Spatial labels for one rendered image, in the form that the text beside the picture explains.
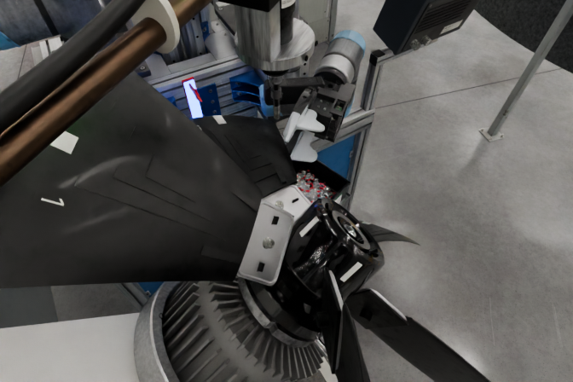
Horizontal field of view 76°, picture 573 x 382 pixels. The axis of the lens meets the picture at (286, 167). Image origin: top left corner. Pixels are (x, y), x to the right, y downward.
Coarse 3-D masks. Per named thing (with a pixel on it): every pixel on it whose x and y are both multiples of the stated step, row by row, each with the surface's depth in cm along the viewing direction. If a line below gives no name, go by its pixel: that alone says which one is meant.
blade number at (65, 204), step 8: (40, 184) 27; (40, 192) 27; (48, 192) 27; (56, 192) 28; (64, 192) 28; (32, 200) 26; (40, 200) 27; (48, 200) 27; (56, 200) 28; (64, 200) 28; (72, 200) 28; (32, 208) 26; (40, 208) 27; (48, 208) 27; (56, 208) 27; (64, 208) 28; (64, 216) 28
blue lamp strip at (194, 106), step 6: (186, 84) 72; (192, 84) 73; (186, 90) 73; (192, 96) 75; (192, 102) 76; (198, 102) 77; (192, 108) 77; (198, 108) 78; (192, 114) 78; (198, 114) 79
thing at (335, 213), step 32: (320, 224) 43; (352, 224) 50; (288, 256) 45; (320, 256) 43; (352, 256) 42; (256, 288) 45; (288, 288) 46; (320, 288) 43; (352, 288) 44; (288, 320) 43
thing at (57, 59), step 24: (120, 0) 15; (144, 0) 16; (96, 24) 15; (120, 24) 15; (168, 24) 17; (72, 48) 14; (96, 48) 15; (168, 48) 18; (48, 72) 13; (72, 72) 14; (0, 96) 12; (24, 96) 13; (0, 120) 12
